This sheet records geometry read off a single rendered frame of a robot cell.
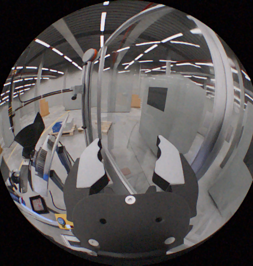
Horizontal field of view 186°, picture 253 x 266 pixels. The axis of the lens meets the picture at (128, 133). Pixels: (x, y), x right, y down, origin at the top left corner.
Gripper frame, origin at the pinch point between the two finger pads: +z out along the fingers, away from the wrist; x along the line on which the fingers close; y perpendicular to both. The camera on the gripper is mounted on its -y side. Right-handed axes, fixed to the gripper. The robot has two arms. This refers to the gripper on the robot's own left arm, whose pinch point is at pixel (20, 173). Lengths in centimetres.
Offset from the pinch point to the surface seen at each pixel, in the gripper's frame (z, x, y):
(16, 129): -118, 1, 640
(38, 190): 6.0, 18.9, -3.4
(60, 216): 12.2, 14.6, -36.0
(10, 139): -199, 24, 581
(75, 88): 69, -37, -5
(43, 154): 31.1, 1.2, 1.1
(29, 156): 17.4, -2.0, 6.6
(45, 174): 23.4, 9.8, -8.2
